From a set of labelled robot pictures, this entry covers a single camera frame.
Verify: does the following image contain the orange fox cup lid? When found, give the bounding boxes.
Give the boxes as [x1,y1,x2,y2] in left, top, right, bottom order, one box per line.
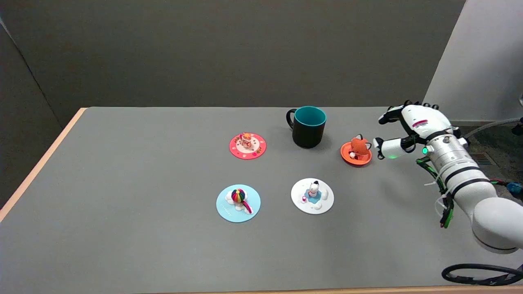
[340,134,373,166]

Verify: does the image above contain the cable with blue connector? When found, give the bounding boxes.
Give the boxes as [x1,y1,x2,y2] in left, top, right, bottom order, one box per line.
[488,179,523,200]

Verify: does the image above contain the pink cup lid with figurine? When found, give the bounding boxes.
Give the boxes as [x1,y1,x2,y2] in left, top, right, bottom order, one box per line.
[229,132,267,160]

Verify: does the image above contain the green and black cable bundle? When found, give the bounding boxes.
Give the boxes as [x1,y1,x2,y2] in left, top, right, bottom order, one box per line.
[416,157,455,229]

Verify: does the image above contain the light blue rainbow cup lid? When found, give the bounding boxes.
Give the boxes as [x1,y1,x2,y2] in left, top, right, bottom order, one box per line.
[216,184,261,223]

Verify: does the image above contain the black mug teal inside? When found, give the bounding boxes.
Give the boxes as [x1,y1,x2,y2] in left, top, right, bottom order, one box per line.
[286,106,327,149]

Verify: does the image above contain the white cup lid with figurine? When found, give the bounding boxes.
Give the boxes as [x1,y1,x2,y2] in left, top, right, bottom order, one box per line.
[291,178,335,214]

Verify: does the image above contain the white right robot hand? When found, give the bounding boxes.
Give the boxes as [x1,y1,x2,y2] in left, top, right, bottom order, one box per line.
[373,100,462,160]

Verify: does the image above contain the thick black cable loop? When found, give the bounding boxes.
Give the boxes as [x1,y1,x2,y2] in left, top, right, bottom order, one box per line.
[441,263,523,286]

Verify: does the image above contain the office chair base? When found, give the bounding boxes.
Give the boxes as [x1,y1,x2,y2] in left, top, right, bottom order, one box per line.
[466,94,523,139]

